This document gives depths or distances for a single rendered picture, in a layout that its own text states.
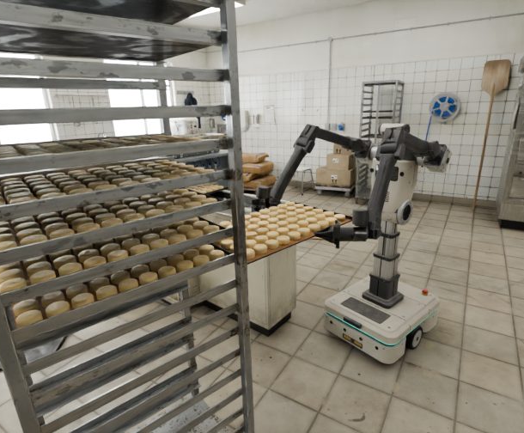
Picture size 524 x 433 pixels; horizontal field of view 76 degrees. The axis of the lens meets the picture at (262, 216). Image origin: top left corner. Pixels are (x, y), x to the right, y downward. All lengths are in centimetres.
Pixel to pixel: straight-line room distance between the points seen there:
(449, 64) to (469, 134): 105
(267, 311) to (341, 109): 454
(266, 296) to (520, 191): 356
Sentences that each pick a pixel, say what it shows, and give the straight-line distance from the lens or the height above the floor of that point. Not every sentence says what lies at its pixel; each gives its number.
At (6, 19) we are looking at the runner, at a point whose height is 167.
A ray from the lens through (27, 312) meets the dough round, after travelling 99.
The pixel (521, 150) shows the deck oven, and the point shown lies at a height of 96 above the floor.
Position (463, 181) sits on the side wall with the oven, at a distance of 598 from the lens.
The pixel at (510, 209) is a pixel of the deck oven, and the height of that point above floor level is 26.
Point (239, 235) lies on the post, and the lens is 103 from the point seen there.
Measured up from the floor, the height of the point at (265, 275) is 49.
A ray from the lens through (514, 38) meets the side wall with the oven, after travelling 592.
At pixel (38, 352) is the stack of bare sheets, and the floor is 2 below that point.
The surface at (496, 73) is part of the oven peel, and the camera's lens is 583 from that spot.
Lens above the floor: 150
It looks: 18 degrees down
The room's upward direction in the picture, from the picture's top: 2 degrees counter-clockwise
